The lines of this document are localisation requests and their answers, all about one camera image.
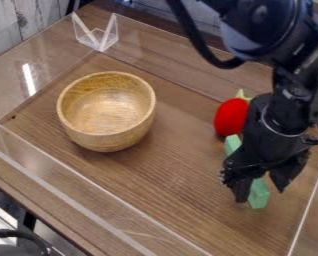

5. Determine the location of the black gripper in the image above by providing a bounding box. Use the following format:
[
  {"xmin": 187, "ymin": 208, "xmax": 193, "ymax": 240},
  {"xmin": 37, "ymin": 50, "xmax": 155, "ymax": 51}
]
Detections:
[{"xmin": 221, "ymin": 94, "xmax": 309, "ymax": 203}]

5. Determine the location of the long green block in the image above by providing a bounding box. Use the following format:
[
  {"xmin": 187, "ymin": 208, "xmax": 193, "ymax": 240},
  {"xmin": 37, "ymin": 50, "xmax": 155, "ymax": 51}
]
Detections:
[{"xmin": 224, "ymin": 134, "xmax": 269, "ymax": 209}]

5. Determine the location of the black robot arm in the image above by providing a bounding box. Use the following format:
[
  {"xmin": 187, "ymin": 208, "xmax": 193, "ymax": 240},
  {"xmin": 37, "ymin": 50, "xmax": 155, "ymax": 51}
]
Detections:
[{"xmin": 165, "ymin": 0, "xmax": 318, "ymax": 203}]

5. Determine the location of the brown wooden bowl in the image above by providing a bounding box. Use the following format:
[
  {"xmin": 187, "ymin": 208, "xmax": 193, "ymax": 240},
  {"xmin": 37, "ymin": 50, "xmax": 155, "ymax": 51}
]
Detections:
[{"xmin": 56, "ymin": 71, "xmax": 156, "ymax": 152}]

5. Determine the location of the red toy strawberry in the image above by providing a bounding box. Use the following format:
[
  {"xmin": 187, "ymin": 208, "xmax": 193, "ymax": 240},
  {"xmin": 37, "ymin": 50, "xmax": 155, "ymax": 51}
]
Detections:
[{"xmin": 213, "ymin": 89, "xmax": 251, "ymax": 137}]

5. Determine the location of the clear acrylic tray wall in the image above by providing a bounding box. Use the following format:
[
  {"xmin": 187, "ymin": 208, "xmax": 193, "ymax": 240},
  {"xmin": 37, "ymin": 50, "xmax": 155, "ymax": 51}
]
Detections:
[{"xmin": 0, "ymin": 125, "xmax": 211, "ymax": 256}]

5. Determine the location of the clear acrylic corner bracket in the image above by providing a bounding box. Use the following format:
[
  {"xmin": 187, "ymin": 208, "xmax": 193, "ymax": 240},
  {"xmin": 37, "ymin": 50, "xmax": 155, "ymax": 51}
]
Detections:
[{"xmin": 70, "ymin": 13, "xmax": 118, "ymax": 52}]

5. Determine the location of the black cable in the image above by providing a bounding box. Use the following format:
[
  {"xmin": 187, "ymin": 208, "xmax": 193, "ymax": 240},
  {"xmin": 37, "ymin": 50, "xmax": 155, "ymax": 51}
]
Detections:
[{"xmin": 0, "ymin": 229, "xmax": 52, "ymax": 256}]

